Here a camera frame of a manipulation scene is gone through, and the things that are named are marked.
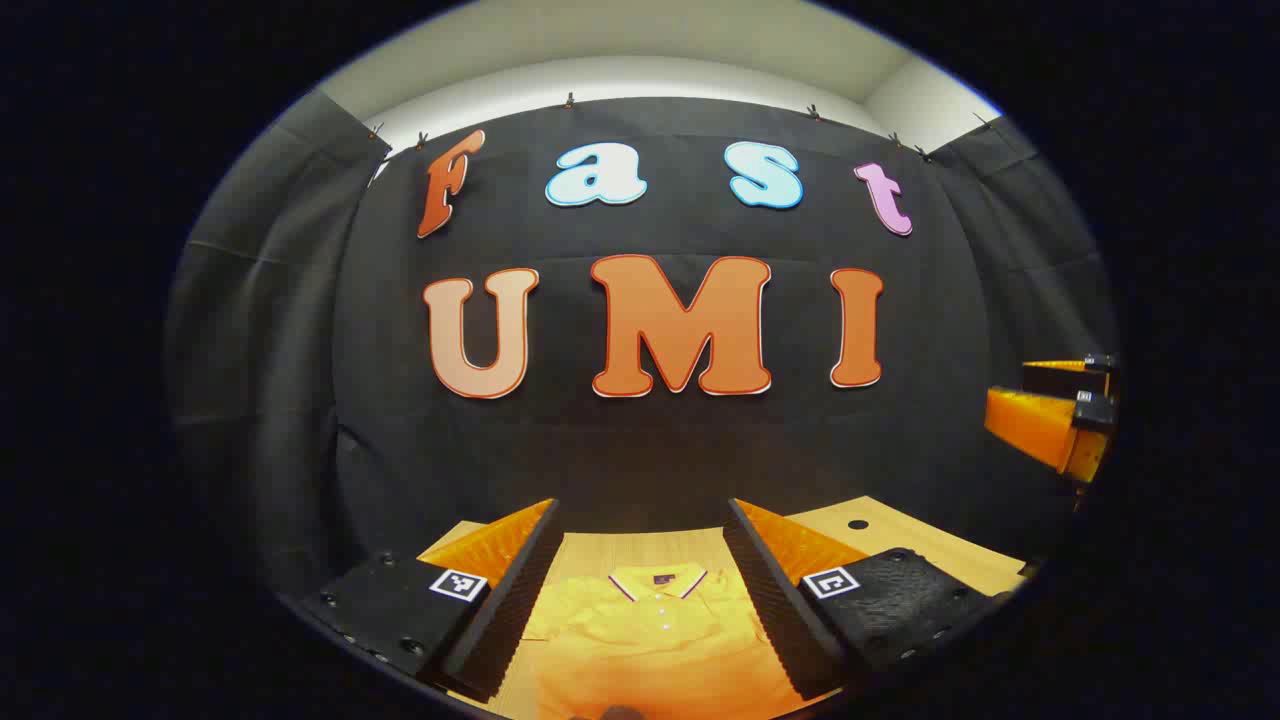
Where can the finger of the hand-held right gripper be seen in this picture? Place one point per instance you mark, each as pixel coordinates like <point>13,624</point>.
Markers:
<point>1030,425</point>
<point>1060,378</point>

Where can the black backdrop cloth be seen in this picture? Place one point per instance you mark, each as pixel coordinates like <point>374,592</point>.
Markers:
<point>700,450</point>

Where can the orange T-shirt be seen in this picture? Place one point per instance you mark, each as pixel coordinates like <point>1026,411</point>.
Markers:
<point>650,650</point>

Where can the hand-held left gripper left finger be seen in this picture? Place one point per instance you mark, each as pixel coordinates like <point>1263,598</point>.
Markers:
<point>510,610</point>

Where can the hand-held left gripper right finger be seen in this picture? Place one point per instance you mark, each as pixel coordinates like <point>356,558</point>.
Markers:
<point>775,610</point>

